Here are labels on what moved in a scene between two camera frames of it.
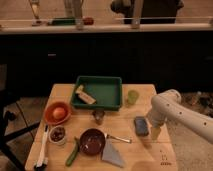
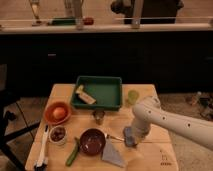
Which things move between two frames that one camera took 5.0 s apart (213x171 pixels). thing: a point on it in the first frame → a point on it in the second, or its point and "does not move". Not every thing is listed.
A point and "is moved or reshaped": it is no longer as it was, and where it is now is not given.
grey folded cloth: (110, 153) does not move
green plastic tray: (106, 90) does not move
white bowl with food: (57, 135) does not move
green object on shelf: (62, 21) does not move
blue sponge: (141, 126) is moved or reshaped
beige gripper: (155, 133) → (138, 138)
